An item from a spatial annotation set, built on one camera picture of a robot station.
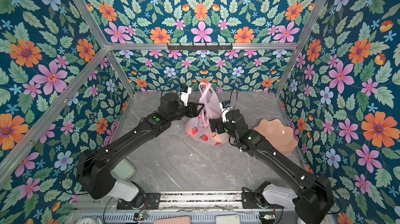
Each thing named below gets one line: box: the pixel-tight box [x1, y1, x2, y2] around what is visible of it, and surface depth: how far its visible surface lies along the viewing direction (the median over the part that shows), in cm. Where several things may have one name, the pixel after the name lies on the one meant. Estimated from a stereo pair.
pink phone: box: [153, 215, 191, 224], surface depth 69 cm
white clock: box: [75, 217, 103, 224], surface depth 66 cm
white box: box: [215, 214, 241, 224], surface depth 69 cm
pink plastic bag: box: [185, 82, 230, 146], surface depth 88 cm
